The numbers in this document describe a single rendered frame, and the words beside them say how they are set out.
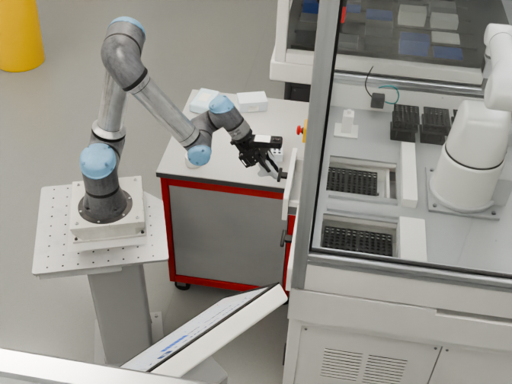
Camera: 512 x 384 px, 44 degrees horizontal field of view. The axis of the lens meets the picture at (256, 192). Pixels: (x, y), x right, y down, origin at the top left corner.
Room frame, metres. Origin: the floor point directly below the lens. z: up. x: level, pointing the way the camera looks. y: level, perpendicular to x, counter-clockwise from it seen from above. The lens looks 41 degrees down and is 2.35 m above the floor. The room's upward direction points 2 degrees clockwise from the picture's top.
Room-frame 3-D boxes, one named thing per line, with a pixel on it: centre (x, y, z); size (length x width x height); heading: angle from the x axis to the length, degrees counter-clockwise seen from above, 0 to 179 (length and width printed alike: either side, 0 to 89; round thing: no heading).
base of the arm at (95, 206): (1.62, 0.53, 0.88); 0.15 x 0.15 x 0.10
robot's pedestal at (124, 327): (1.62, 0.53, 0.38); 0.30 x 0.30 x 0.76; 12
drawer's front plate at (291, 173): (1.74, -0.12, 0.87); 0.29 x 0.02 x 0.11; 172
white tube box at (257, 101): (2.39, 0.03, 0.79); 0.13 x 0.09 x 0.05; 102
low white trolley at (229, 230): (2.18, 0.07, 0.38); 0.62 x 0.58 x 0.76; 172
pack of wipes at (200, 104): (2.39, 0.25, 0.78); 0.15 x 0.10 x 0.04; 164
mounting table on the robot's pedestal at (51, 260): (1.62, 0.55, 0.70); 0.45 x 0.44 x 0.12; 102
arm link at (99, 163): (1.63, 0.53, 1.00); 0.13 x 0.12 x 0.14; 2
